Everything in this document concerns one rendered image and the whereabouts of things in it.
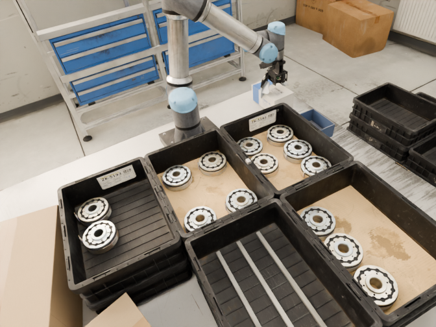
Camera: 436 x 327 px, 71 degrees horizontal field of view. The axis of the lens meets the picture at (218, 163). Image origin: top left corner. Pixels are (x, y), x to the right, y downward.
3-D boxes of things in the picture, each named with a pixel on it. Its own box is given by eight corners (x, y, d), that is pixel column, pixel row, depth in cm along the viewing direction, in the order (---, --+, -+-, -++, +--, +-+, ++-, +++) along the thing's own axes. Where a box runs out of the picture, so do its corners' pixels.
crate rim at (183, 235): (144, 159, 111) (142, 154, 110) (218, 131, 119) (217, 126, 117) (183, 244, 84) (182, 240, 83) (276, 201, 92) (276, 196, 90)
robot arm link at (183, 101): (176, 130, 131) (169, 102, 122) (171, 115, 141) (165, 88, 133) (203, 124, 133) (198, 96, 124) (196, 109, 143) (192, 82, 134)
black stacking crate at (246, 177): (151, 178, 118) (143, 156, 110) (220, 150, 125) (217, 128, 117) (190, 261, 91) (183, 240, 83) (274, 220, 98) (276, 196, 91)
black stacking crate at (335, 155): (221, 150, 125) (218, 127, 118) (282, 125, 133) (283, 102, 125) (276, 219, 99) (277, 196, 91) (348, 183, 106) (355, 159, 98)
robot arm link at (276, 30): (263, 23, 135) (281, 19, 136) (263, 47, 143) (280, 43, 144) (270, 28, 130) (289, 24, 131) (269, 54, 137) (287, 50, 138)
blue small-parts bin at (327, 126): (296, 152, 136) (298, 139, 131) (277, 134, 146) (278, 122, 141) (333, 136, 141) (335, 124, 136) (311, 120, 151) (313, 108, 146)
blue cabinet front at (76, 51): (80, 105, 259) (48, 39, 220) (159, 78, 280) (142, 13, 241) (80, 106, 257) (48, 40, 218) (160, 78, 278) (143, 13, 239)
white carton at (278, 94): (252, 98, 168) (251, 84, 162) (269, 91, 172) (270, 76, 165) (274, 116, 155) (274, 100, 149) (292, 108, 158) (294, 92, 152)
